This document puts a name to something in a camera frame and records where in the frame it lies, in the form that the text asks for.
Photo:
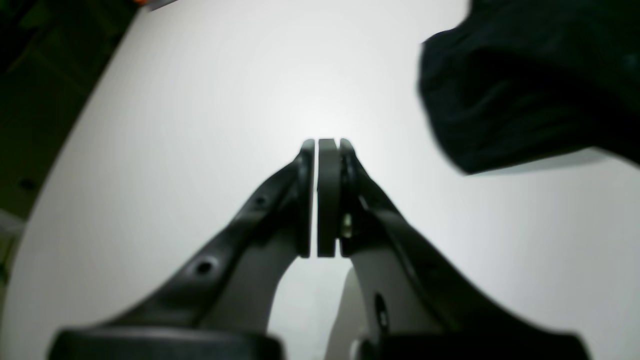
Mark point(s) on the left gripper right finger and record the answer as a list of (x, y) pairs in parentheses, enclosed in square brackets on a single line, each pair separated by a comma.
[(418, 305)]

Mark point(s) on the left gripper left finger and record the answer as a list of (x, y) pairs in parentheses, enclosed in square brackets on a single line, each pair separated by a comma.
[(217, 305)]

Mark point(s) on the black T-shirt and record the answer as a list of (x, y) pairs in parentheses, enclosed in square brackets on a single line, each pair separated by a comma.
[(518, 81)]

